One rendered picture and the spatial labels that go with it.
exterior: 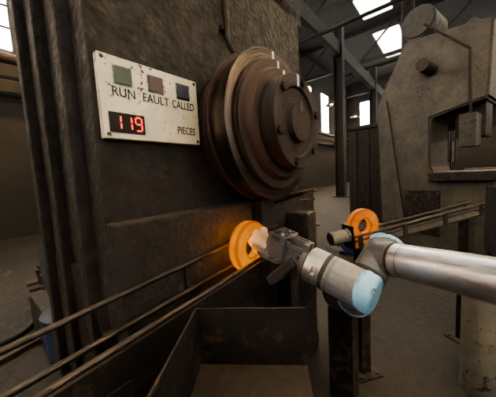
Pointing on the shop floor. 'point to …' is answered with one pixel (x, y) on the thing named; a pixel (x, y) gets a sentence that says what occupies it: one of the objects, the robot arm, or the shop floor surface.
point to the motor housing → (342, 350)
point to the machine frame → (136, 160)
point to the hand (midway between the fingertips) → (249, 239)
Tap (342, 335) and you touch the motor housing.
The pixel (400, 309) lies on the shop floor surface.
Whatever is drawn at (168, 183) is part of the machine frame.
